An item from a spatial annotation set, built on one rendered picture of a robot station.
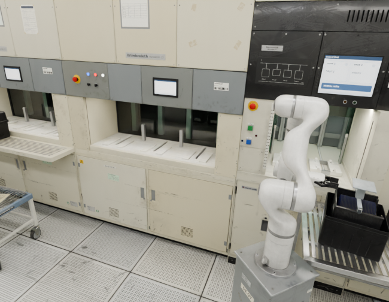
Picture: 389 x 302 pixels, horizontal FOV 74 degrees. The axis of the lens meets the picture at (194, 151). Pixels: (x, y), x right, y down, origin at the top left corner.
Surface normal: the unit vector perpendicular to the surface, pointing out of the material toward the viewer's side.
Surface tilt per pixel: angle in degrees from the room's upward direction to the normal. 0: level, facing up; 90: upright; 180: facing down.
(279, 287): 0
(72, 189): 90
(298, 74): 90
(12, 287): 0
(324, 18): 90
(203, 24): 90
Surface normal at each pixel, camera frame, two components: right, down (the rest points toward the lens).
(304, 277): 0.04, -0.93
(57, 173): -0.34, 0.33
